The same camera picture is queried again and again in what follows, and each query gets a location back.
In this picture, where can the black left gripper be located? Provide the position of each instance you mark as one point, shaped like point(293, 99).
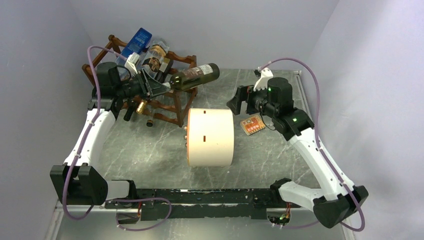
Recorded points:
point(150, 86)

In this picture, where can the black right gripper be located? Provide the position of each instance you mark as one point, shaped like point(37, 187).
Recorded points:
point(243, 93)

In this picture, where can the clear glass liquor bottle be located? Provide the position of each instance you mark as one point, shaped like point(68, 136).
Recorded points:
point(154, 58)

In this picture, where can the dark green wine bottle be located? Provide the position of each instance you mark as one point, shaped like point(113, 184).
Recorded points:
point(190, 78)

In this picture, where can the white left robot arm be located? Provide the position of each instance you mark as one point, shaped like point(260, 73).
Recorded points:
point(76, 181)

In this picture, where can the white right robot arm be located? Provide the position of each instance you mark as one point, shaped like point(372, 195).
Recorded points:
point(337, 197)

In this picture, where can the gold capped bottle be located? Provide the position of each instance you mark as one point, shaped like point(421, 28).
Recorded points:
point(141, 106)

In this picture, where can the black capped bottle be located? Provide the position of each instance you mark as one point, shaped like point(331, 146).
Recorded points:
point(131, 107)

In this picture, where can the dark bottle white label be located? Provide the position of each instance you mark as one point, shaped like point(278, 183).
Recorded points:
point(164, 70)

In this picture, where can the brown wooden wine rack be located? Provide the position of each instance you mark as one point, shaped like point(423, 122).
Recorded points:
point(180, 111)

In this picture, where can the blue boxed bottle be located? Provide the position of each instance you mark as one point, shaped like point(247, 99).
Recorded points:
point(138, 43)

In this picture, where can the orange patterned small card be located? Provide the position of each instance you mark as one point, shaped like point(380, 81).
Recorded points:
point(252, 125)

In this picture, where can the white cylindrical container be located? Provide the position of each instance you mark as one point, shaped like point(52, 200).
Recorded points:
point(210, 137)

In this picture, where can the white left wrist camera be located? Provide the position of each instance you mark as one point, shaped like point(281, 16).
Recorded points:
point(131, 62)

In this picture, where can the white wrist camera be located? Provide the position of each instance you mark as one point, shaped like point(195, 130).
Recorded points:
point(131, 62)
point(264, 76)

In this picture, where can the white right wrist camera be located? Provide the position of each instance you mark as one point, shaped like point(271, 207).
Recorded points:
point(264, 76)

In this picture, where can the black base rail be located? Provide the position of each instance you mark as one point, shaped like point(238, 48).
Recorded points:
point(254, 203)

